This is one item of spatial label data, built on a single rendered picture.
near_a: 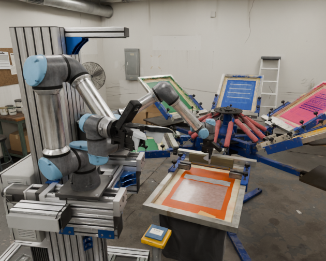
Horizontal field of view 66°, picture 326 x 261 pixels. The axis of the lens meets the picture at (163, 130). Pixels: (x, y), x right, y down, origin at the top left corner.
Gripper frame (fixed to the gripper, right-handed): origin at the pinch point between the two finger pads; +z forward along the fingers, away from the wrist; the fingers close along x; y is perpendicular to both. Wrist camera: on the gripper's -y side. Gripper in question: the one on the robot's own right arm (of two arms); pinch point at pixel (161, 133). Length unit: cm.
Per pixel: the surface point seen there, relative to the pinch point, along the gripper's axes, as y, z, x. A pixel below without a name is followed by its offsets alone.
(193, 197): 61, -24, -85
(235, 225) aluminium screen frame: 60, 10, -67
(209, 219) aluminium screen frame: 61, -4, -64
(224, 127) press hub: 29, -45, -193
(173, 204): 63, -31, -70
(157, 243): 68, -20, -36
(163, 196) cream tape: 63, -42, -74
